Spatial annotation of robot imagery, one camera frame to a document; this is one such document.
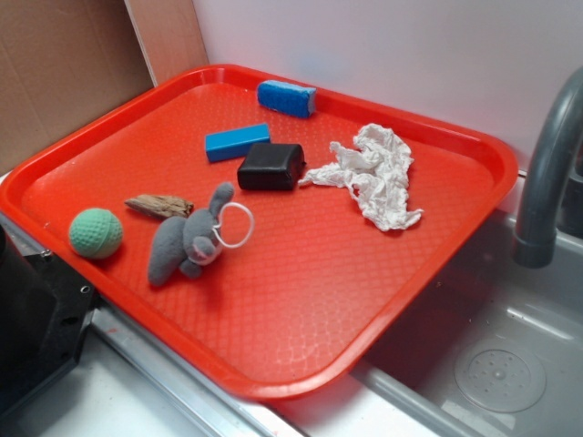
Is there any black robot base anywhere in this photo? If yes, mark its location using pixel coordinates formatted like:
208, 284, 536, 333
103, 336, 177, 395
1, 230, 97, 417

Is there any blue sponge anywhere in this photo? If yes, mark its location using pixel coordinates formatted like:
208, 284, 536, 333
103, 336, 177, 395
257, 80, 316, 118

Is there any red plastic tray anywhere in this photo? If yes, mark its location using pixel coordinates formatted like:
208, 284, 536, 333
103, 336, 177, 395
1, 65, 518, 401

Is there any black rectangular block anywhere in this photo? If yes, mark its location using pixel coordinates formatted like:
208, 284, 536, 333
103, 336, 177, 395
237, 142, 306, 191

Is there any crumpled white paper towel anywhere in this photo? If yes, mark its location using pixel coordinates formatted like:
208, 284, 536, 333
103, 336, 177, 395
298, 123, 423, 232

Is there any blue rectangular block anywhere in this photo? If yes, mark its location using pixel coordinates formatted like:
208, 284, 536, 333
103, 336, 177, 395
204, 123, 271, 163

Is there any grey plush bunny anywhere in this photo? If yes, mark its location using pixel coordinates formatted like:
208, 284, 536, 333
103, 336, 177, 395
148, 182, 255, 287

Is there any brown wood piece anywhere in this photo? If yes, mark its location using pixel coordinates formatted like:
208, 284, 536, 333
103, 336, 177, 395
124, 194, 194, 220

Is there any green textured ball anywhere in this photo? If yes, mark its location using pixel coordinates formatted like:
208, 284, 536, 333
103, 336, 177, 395
68, 208, 124, 259

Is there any grey sink basin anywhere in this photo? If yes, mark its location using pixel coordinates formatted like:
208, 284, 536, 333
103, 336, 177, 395
272, 208, 583, 437

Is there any grey faucet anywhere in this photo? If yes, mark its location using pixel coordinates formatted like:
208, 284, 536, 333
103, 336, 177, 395
512, 69, 582, 269

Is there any brown cardboard panel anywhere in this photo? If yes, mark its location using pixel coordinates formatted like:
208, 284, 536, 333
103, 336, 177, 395
1, 1, 208, 173

